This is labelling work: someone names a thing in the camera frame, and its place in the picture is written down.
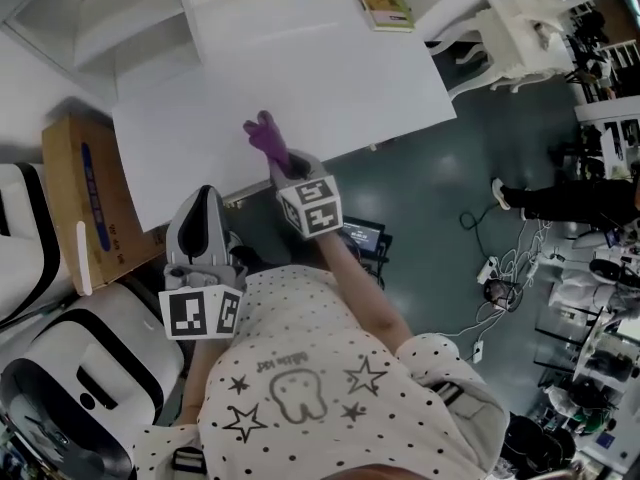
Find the black tablet screen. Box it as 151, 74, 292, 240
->
339, 216, 391, 264

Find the white flat stick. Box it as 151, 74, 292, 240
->
74, 220, 93, 297

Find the white shelf cabinet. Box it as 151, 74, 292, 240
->
0, 0, 501, 104

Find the tangle of white cables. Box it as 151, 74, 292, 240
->
439, 217, 556, 364

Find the white power strip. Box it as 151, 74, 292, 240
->
476, 256, 500, 284

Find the white ornate vanity with mirror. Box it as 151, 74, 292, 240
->
424, 0, 616, 94

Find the black round device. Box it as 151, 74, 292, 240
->
482, 277, 521, 314

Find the green book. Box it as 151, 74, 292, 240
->
348, 0, 416, 33

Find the brown cardboard box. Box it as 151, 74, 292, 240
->
41, 112, 166, 292

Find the white work desk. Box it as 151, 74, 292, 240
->
572, 307, 640, 384

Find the purple cloth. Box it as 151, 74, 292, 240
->
242, 110, 292, 174

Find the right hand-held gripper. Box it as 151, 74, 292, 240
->
268, 150, 345, 240

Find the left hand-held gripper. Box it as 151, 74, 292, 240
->
158, 186, 249, 342

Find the black cable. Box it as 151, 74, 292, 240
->
459, 202, 501, 259

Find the white and black robot machine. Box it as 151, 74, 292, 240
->
0, 282, 186, 480
0, 162, 61, 327

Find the person's left forearm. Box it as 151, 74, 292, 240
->
177, 340, 226, 427

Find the person's white dotted shirt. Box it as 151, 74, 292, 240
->
132, 263, 511, 480

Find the person's right forearm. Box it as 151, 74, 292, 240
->
319, 230, 414, 359

